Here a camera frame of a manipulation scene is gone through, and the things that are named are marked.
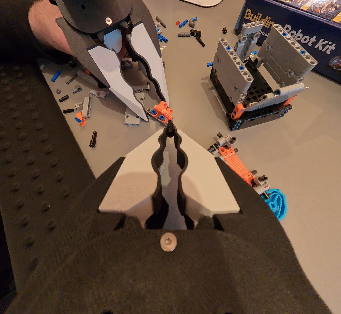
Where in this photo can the pile of plastic building pieces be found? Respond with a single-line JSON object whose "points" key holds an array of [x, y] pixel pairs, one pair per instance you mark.
{"points": [[161, 37]]}

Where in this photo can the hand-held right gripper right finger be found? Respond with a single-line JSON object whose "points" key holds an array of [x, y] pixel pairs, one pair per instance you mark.
{"points": [[210, 186]]}

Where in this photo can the blue robot kit box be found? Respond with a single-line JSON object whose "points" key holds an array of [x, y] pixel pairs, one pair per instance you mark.
{"points": [[314, 20]]}

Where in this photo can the black pin with grey connector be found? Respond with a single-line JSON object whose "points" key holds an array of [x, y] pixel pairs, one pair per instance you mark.
{"points": [[68, 110]]}

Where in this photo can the curved grey panel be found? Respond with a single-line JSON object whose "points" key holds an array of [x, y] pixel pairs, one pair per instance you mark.
{"points": [[98, 93]]}

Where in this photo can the person's left forearm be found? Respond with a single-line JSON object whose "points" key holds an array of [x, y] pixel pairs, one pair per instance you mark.
{"points": [[13, 20]]}

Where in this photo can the person's left hand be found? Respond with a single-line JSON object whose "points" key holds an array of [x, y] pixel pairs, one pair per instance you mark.
{"points": [[45, 26]]}

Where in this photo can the small orange grey subassembly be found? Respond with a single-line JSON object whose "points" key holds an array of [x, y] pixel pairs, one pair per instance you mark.
{"points": [[234, 159]]}

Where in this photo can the orange connector block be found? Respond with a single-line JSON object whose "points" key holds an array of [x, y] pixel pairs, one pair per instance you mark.
{"points": [[161, 112]]}

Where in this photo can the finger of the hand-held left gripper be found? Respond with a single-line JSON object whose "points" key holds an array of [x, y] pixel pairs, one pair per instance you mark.
{"points": [[145, 47], [106, 66]]}

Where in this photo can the blue pin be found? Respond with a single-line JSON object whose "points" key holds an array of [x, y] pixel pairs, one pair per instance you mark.
{"points": [[184, 23], [194, 19]]}

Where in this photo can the loose black pin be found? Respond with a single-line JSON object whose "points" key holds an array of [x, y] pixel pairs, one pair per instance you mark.
{"points": [[93, 139]]}

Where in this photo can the black studded mat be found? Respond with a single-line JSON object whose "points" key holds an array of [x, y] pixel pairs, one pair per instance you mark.
{"points": [[32, 186]]}

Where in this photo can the grey black robot model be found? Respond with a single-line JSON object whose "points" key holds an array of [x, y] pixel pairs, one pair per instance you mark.
{"points": [[256, 74]]}

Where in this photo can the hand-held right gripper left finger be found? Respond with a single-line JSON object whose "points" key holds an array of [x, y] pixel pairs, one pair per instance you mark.
{"points": [[128, 186]]}

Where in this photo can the black angled axle piece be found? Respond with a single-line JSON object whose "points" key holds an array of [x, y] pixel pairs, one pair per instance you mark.
{"points": [[197, 36]]}

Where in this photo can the small orange piece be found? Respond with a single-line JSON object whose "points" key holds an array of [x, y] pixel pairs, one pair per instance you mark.
{"points": [[81, 117]]}

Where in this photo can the grey straight beam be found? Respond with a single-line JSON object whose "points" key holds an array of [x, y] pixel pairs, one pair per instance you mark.
{"points": [[86, 106]]}

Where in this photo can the light grey panel piece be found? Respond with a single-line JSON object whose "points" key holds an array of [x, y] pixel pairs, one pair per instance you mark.
{"points": [[133, 116]]}

